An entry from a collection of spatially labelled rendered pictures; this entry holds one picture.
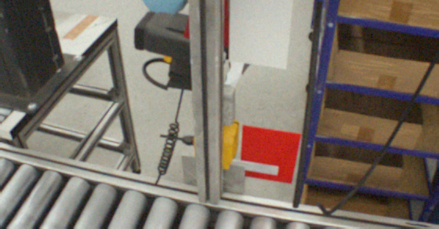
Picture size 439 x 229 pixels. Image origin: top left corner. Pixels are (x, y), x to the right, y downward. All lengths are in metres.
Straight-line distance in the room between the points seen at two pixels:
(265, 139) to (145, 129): 1.40
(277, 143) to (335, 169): 0.68
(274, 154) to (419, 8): 0.53
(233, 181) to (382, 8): 0.55
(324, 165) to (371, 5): 0.57
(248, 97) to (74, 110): 0.93
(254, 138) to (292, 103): 1.51
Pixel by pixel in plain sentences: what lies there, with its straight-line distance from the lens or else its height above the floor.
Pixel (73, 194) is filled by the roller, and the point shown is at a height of 0.75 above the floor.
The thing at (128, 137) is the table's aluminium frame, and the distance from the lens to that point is 1.71.
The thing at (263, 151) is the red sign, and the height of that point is 0.86.
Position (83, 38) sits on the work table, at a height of 0.75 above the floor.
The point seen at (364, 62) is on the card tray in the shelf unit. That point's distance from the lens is 1.11.
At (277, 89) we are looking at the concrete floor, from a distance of 2.31.
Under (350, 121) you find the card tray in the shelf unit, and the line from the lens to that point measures 1.24.
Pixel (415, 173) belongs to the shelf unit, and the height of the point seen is 0.34.
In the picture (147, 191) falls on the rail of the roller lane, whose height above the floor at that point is 0.74.
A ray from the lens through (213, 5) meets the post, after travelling 0.54.
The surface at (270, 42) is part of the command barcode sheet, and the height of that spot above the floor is 1.09.
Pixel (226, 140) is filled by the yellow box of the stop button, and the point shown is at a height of 0.88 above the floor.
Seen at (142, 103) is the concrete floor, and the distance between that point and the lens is 2.23.
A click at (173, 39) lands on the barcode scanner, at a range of 0.63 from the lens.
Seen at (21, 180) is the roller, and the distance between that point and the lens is 0.94.
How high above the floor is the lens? 1.40
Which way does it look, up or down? 40 degrees down
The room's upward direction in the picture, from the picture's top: straight up
